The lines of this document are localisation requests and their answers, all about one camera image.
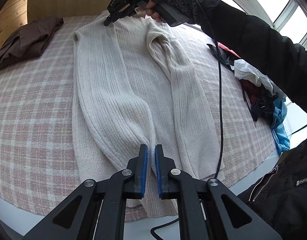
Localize cream knit sweater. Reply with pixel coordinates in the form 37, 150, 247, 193
72, 11, 220, 217

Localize right hand in knit glove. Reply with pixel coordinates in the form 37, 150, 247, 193
144, 0, 203, 25

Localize pink plaid blanket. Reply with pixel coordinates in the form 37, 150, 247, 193
0, 16, 278, 215

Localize black zippered jacket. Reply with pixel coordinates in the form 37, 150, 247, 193
238, 139, 307, 239

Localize wooden board panel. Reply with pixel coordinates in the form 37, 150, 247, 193
0, 0, 124, 63

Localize pink red garment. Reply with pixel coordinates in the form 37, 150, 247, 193
218, 42, 241, 66

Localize blue garment in pile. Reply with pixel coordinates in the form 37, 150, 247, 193
270, 98, 290, 155

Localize black garment in pile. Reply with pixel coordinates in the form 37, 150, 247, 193
207, 44, 231, 67

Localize folded dark brown garment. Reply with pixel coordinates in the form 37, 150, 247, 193
0, 17, 64, 70

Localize dark red garment in pile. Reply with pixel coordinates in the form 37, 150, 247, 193
239, 79, 278, 125

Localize white garment in pile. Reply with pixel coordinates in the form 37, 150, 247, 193
230, 59, 286, 102

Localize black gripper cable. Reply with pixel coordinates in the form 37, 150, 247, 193
149, 0, 226, 240

